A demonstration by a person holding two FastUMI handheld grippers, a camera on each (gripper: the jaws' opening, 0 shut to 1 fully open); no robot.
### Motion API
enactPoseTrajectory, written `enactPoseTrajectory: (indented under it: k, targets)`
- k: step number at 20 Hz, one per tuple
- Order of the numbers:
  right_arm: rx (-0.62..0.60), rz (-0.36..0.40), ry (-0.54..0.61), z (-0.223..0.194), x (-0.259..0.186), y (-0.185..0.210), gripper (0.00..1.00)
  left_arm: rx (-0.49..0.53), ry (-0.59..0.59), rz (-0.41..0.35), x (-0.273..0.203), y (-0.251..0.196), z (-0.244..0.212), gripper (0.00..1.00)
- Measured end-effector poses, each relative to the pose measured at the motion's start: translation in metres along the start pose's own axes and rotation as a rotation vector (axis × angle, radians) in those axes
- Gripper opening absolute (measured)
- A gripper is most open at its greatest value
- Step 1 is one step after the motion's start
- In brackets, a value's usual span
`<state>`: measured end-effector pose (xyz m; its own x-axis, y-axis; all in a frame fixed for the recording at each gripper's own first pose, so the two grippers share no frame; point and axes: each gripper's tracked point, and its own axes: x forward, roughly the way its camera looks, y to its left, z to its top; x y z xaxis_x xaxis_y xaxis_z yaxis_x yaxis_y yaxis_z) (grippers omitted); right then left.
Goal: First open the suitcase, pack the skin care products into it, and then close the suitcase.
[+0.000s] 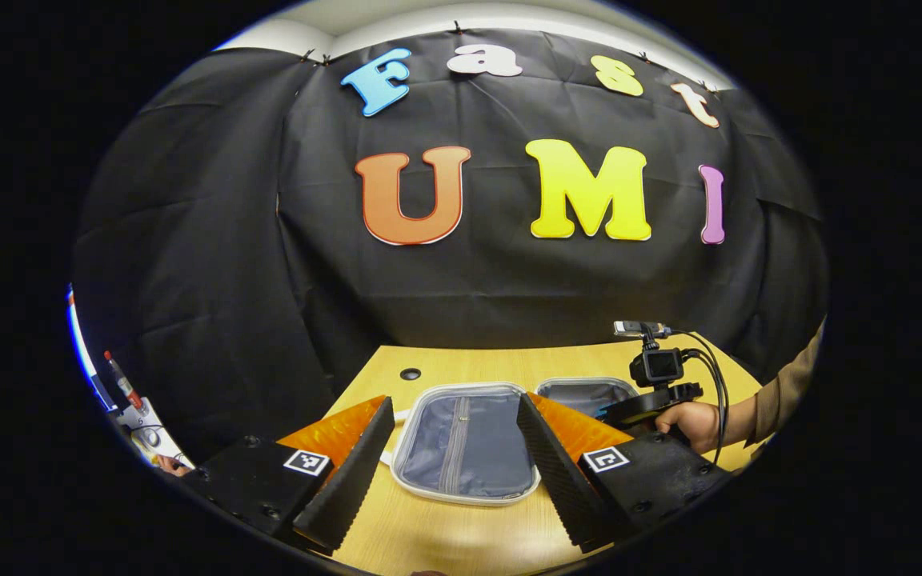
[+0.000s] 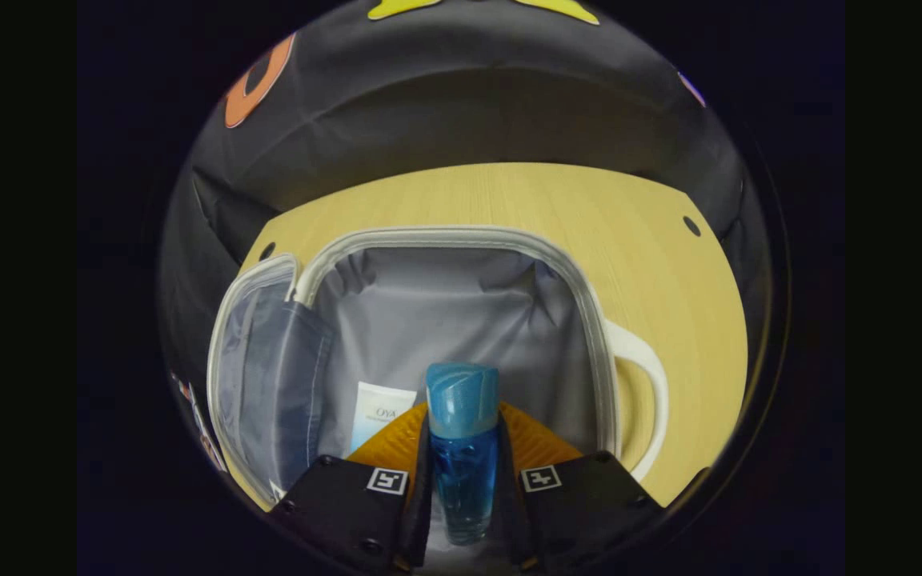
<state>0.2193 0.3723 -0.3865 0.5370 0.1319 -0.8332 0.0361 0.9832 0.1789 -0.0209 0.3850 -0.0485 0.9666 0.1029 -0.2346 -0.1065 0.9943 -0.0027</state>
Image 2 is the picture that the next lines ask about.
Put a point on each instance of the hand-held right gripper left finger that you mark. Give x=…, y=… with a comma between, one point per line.
x=422, y=496

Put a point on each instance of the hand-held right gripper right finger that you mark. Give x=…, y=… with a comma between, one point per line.
x=507, y=504

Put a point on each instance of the blue white skin care tube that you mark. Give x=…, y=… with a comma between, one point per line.
x=377, y=416

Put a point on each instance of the blue green skin care bottle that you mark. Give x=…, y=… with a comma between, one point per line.
x=461, y=400

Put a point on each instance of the white suitcase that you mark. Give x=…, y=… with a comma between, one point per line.
x=445, y=312

